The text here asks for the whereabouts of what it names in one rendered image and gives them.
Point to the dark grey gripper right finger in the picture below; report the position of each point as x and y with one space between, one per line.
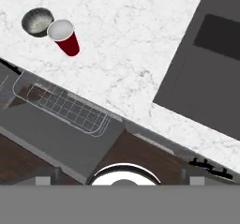
197 181

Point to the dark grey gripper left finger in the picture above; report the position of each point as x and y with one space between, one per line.
43 181

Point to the grey dishwasher door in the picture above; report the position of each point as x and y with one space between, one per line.
62 140

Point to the red plastic cup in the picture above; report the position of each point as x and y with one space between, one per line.
68 42

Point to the grey metal bowl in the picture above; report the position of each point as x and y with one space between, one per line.
35 21

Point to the white round black-rimmed object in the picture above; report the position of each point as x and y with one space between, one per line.
103 178

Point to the brown cupboard front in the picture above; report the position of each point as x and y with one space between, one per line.
140 154

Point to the dark grey sink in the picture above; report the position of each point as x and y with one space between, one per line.
203 84

